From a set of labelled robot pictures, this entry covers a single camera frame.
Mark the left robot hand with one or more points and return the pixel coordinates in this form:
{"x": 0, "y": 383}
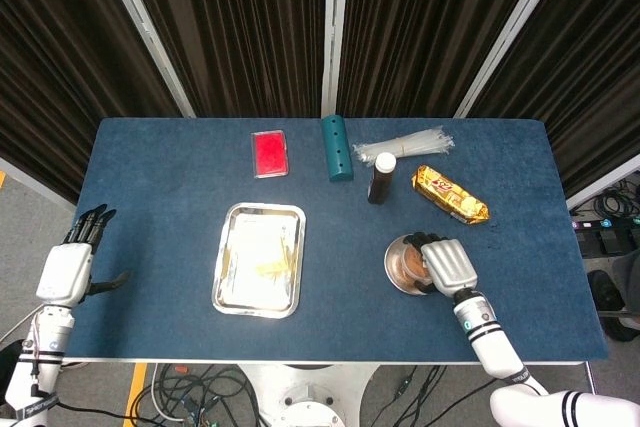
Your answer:
{"x": 62, "y": 272}

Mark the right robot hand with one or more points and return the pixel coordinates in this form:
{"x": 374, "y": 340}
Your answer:
{"x": 447, "y": 264}

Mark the clear jar of rubber bands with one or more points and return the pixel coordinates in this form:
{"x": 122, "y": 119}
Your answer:
{"x": 410, "y": 262}

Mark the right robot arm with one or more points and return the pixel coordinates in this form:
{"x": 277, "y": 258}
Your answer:
{"x": 492, "y": 342}

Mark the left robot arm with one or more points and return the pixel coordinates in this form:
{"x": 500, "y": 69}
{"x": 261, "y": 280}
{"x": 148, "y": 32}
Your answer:
{"x": 45, "y": 347}

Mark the round steel plate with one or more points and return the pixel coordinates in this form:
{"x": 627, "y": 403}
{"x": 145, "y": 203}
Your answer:
{"x": 395, "y": 252}

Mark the gold biscuit packet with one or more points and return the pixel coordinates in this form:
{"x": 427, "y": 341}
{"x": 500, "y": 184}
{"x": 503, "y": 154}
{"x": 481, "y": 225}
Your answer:
{"x": 445, "y": 192}

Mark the dark bottle with white cap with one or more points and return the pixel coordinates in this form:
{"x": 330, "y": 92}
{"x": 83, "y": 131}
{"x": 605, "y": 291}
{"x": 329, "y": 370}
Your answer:
{"x": 380, "y": 187}

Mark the blue tablecloth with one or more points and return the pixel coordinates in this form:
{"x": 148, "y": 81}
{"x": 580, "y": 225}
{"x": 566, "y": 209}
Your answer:
{"x": 350, "y": 297}

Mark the clear plastic cup stack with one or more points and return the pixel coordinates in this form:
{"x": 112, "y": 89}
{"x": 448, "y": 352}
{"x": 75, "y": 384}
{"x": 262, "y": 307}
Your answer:
{"x": 415, "y": 144}

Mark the teal half-round holder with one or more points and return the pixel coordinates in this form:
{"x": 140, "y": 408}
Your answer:
{"x": 336, "y": 152}

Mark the power strip with plugs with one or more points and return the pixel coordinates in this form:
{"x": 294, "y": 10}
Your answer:
{"x": 605, "y": 223}

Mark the rectangular steel tray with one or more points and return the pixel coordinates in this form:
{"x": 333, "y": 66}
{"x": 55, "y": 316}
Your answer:
{"x": 225, "y": 292}

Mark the dark pleated curtain panel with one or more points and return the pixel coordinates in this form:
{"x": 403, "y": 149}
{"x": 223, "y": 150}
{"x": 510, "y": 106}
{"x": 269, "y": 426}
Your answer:
{"x": 425, "y": 32}
{"x": 60, "y": 72}
{"x": 590, "y": 72}
{"x": 240, "y": 32}

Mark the red ink pad case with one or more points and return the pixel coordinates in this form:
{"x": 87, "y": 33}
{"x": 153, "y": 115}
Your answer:
{"x": 270, "y": 154}

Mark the white table frame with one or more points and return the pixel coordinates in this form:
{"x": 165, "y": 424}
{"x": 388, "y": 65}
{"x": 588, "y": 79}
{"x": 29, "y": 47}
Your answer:
{"x": 300, "y": 362}

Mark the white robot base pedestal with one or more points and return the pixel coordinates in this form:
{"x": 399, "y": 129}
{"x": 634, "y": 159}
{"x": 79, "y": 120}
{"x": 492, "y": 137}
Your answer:
{"x": 310, "y": 397}

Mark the white screen frame post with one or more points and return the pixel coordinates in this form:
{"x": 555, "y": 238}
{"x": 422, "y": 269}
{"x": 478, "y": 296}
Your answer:
{"x": 511, "y": 32}
{"x": 334, "y": 22}
{"x": 150, "y": 37}

